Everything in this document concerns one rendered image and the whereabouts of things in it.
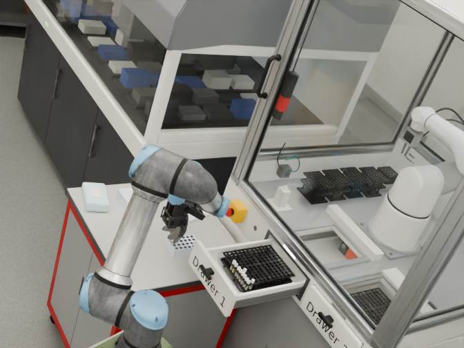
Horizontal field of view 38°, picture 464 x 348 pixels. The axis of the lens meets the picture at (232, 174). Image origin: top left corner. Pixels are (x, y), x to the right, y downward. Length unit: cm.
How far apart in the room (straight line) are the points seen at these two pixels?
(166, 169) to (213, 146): 126
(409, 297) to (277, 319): 69
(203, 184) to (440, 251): 72
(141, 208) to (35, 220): 195
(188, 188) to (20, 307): 163
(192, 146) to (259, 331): 90
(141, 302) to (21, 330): 137
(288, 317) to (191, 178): 92
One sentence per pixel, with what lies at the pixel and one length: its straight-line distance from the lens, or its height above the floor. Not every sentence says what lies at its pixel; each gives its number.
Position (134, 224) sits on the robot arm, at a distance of 196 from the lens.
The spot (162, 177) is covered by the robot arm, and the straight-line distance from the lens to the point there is 192.
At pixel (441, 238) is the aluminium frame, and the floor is 144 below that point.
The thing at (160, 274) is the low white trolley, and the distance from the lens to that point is 253.
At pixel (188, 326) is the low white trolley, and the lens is 278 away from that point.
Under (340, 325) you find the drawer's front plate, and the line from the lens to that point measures 239.
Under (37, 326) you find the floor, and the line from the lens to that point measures 330.
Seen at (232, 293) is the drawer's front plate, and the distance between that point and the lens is 230.
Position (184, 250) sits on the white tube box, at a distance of 262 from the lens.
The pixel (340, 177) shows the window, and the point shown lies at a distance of 234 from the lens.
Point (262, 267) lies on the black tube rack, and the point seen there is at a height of 90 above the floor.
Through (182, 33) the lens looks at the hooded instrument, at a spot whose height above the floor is 144.
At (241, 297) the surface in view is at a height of 89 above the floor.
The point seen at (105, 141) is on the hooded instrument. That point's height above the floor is 61.
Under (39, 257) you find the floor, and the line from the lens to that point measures 363.
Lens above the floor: 241
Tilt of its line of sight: 31 degrees down
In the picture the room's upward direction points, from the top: 20 degrees clockwise
